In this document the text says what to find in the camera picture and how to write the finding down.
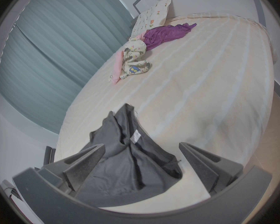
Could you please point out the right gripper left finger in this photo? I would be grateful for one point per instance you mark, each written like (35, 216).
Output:
(79, 169)

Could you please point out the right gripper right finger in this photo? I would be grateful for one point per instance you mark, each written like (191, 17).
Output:
(200, 167)

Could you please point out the black T-shirt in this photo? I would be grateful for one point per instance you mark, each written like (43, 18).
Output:
(130, 171)

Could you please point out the bed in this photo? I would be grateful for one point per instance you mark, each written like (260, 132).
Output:
(200, 90)

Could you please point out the blue-green curtain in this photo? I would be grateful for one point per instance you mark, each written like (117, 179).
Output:
(72, 24)
(37, 83)

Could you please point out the white printed garment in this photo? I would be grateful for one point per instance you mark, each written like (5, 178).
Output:
(135, 52)

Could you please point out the purple garment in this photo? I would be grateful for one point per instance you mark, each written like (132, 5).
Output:
(168, 34)

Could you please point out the white printed pillow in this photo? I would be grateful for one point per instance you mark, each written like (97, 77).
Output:
(151, 15)

